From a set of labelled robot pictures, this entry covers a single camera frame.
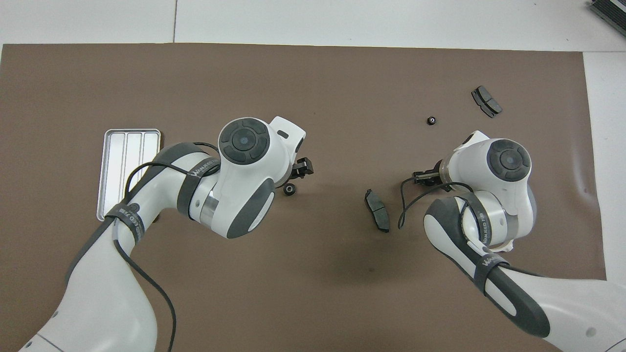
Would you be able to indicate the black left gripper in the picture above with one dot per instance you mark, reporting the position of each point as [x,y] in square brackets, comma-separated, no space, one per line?
[298,168]

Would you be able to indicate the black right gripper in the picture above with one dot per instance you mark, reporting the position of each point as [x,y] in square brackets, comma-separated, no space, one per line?
[434,177]

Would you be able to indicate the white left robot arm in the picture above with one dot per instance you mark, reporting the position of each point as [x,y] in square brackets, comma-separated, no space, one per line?
[98,293]

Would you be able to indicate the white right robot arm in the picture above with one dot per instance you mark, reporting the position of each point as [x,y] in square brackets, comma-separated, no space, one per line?
[562,303]

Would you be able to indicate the silver metal tray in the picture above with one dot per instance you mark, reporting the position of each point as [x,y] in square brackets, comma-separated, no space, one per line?
[124,142]

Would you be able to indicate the long grey brake pad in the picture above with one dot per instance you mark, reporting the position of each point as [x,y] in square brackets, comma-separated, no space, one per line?
[377,210]

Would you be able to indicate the brown table mat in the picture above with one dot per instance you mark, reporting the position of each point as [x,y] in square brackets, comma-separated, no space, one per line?
[318,73]

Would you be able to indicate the short grey brake pad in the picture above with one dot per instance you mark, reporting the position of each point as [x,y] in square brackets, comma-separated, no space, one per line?
[486,101]

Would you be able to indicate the dark ribbed device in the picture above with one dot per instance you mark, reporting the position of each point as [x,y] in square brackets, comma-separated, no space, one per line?
[611,12]

